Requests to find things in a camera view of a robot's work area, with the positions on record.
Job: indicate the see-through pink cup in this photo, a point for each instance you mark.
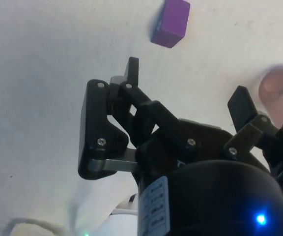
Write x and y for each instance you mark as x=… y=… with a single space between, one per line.
x=276 y=91

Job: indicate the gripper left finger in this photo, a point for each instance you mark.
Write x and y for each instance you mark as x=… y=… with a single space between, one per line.
x=99 y=123

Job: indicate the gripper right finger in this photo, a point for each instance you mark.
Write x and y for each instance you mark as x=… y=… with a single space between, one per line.
x=242 y=105

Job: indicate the purple triangular block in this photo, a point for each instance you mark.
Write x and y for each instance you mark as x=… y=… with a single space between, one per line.
x=173 y=22

